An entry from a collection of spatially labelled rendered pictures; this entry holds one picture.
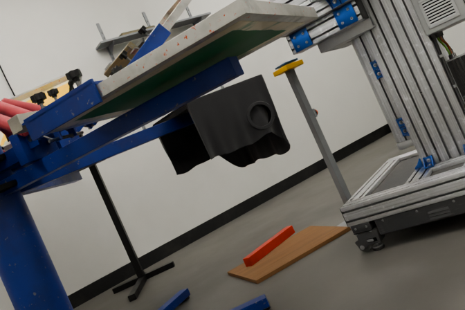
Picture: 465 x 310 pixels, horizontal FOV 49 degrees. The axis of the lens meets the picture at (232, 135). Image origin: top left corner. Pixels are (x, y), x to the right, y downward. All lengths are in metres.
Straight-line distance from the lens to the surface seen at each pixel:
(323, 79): 5.97
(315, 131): 2.87
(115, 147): 2.43
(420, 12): 2.34
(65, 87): 3.49
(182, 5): 2.49
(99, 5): 5.01
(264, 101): 2.62
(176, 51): 1.29
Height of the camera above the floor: 0.70
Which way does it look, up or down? level
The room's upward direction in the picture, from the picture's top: 24 degrees counter-clockwise
